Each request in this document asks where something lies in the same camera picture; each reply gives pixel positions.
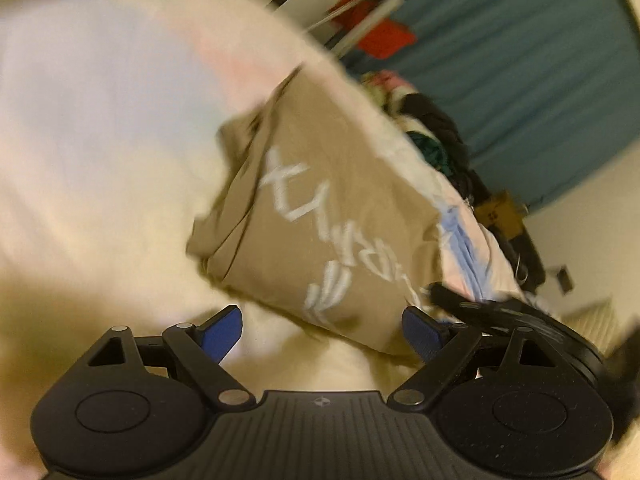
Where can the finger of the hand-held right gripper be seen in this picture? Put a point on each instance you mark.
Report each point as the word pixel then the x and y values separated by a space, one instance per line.
pixel 450 297

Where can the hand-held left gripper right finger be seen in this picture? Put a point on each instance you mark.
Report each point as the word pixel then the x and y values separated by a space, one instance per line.
pixel 422 335

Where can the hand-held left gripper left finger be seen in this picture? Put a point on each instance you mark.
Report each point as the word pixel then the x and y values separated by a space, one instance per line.
pixel 222 332

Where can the tan printed t-shirt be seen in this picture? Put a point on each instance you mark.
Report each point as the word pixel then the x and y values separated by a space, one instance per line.
pixel 340 185

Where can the pile of mixed clothes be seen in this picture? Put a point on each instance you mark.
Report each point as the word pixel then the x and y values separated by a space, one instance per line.
pixel 435 130

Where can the cream headboard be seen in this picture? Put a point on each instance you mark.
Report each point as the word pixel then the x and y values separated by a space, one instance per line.
pixel 592 325

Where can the black sofa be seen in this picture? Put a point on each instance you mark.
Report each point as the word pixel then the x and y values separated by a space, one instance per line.
pixel 525 260

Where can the yellow paper bag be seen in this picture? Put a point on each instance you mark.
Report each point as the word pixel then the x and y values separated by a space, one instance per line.
pixel 500 215

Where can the wide blue curtain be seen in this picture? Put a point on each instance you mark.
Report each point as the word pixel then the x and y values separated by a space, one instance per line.
pixel 525 60

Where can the red cloth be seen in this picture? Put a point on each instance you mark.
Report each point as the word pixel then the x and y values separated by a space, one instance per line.
pixel 385 37

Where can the garment steamer stand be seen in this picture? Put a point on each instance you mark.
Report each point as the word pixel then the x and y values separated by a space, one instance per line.
pixel 370 5

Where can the dark wall switch panel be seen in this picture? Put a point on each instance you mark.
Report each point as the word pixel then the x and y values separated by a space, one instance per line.
pixel 566 279

